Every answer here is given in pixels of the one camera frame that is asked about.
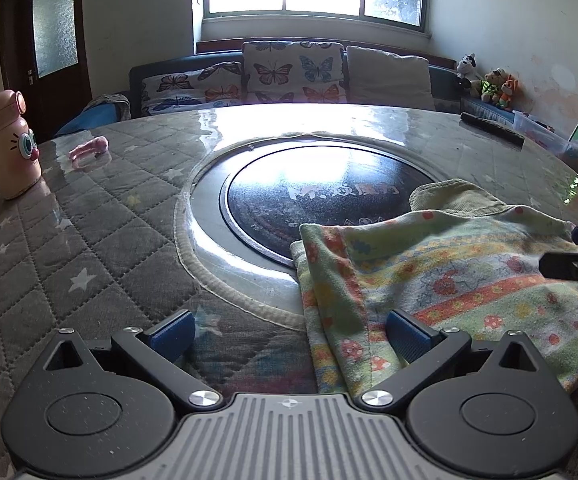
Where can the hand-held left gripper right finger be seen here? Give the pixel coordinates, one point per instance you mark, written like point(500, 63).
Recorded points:
point(409, 337)

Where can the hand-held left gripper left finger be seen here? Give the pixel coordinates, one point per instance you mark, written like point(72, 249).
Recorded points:
point(173, 337)

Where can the green patterned shirt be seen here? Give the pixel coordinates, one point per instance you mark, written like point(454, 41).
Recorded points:
point(444, 270)

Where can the clear plastic storage box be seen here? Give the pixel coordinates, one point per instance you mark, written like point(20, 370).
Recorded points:
point(544, 135)

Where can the grey quilted star table cover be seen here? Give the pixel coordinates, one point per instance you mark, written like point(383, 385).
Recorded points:
point(94, 240)

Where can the black remote control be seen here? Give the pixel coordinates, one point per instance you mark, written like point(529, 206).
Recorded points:
point(491, 129)

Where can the orange plush fox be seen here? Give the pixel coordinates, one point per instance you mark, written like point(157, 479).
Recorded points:
point(509, 92)

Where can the round black cooktop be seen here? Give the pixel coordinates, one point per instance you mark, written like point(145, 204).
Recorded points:
point(269, 195)

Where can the brown plush bear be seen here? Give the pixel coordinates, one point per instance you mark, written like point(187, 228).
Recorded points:
point(491, 87)

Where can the black and white plush dog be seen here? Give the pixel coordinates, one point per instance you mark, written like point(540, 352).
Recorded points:
point(467, 72)

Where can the small pink toy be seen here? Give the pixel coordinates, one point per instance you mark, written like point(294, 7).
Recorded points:
point(89, 149)

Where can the dark blue sofa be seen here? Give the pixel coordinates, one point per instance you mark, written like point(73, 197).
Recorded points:
point(444, 85)

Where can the blue grey cloth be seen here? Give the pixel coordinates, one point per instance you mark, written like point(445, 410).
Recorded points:
point(109, 107)

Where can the pink cartoon face bottle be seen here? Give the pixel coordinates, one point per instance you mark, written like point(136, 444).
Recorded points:
point(9, 152)

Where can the long butterfly print cushion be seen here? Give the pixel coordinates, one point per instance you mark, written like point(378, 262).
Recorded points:
point(189, 89)

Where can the plain beige cushion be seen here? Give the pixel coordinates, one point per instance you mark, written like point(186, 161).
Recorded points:
point(389, 77)

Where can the square butterfly print cushion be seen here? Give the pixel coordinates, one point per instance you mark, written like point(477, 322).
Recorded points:
point(291, 72)

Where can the dark wooden glass door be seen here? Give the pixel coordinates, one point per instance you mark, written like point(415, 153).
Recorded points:
point(54, 25)

